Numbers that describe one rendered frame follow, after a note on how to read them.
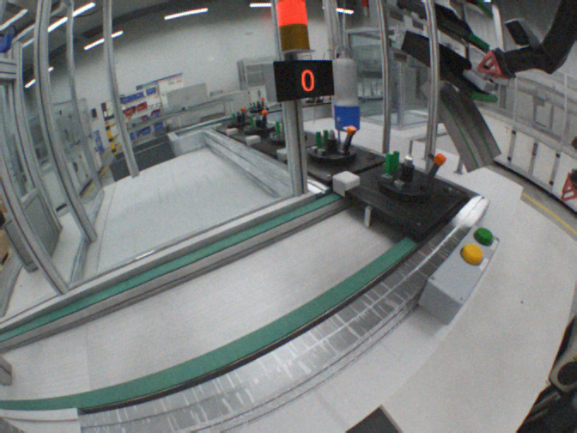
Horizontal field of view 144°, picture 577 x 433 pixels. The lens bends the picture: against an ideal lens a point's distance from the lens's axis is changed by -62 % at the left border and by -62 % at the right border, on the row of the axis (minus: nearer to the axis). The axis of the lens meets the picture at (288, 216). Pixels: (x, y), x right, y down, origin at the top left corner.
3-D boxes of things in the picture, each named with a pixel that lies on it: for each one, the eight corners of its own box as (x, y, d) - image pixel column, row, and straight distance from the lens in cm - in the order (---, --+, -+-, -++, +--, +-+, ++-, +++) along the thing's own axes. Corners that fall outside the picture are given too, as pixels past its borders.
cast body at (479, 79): (488, 92, 74) (496, 72, 74) (482, 91, 70) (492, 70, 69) (465, 76, 77) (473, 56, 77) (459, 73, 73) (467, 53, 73)
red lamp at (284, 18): (312, 24, 46) (310, 1, 47) (288, 22, 43) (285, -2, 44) (297, 28, 50) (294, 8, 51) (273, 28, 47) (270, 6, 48)
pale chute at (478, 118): (493, 158, 96) (501, 154, 95) (480, 162, 84) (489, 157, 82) (457, 92, 102) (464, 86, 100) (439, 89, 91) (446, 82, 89)
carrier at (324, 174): (389, 165, 74) (391, 124, 70) (327, 189, 57) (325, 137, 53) (335, 145, 89) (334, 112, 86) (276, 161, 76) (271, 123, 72)
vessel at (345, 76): (363, 106, 150) (360, 45, 150) (346, 107, 140) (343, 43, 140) (346, 103, 160) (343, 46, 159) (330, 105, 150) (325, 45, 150)
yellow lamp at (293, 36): (315, 49, 45) (312, 24, 46) (291, 49, 42) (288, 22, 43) (299, 51, 49) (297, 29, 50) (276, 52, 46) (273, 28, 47)
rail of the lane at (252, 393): (479, 232, 71) (491, 197, 67) (128, 456, 46) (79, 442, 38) (464, 223, 72) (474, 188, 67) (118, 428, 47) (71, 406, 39)
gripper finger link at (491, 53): (469, 56, 70) (496, 47, 67) (478, 61, 76) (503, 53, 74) (479, 81, 68) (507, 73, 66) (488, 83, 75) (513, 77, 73)
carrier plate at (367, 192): (465, 199, 64) (467, 192, 63) (419, 242, 44) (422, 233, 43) (393, 167, 73) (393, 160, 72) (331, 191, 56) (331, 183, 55)
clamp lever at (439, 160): (431, 186, 54) (447, 158, 51) (427, 188, 52) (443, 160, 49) (419, 174, 55) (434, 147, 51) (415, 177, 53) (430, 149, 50)
